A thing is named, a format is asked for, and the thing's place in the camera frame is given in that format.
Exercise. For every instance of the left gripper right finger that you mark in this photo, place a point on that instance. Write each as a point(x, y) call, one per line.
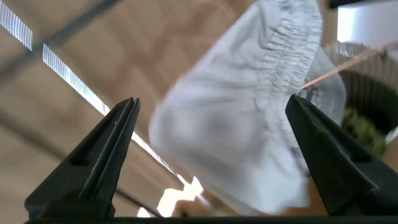
point(348, 174)

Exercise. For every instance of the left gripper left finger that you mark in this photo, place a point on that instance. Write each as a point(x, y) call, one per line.
point(84, 180)

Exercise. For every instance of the pink clothes hanger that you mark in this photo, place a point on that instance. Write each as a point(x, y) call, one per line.
point(342, 66)

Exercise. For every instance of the pale grey shorts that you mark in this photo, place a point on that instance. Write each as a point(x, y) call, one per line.
point(233, 124)

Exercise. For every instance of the white laundry basket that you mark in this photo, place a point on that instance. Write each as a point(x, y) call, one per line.
point(367, 84)

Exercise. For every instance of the black clothes rack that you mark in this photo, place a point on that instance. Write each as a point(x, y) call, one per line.
point(62, 32)

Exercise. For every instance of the beige curtain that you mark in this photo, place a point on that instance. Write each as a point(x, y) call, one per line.
point(140, 46)

